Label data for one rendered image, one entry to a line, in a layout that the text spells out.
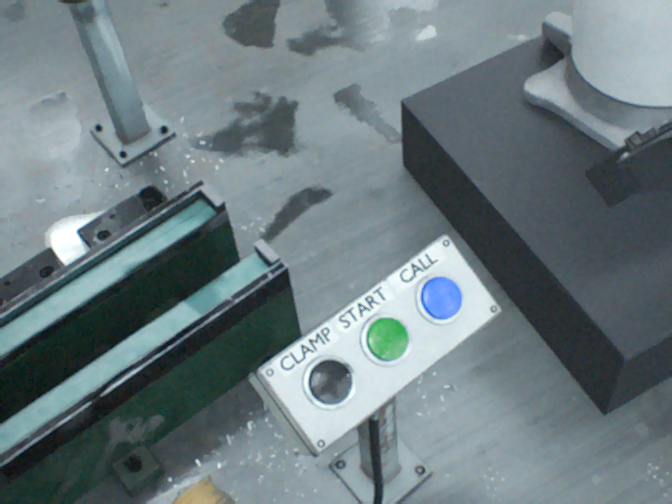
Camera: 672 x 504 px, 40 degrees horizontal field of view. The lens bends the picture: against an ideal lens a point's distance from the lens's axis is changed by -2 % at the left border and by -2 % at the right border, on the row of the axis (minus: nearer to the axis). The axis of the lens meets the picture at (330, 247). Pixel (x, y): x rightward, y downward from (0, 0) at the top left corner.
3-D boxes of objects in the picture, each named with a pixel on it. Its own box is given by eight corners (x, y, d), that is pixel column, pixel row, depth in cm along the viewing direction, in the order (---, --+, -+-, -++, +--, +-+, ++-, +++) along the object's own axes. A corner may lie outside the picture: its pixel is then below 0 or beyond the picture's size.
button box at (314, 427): (303, 458, 66) (320, 457, 61) (244, 377, 66) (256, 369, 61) (478, 321, 71) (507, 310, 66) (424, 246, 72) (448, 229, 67)
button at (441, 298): (431, 330, 66) (440, 326, 64) (406, 296, 66) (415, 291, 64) (462, 306, 67) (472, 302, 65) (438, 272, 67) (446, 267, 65)
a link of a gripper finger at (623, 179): (676, 159, 54) (643, 185, 53) (631, 183, 59) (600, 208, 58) (661, 139, 54) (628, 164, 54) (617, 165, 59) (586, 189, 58)
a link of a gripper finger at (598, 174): (675, 171, 56) (667, 177, 56) (616, 202, 63) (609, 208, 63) (646, 132, 56) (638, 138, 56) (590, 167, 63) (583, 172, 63)
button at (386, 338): (378, 371, 64) (385, 369, 63) (352, 336, 64) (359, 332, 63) (410, 346, 65) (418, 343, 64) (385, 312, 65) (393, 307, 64)
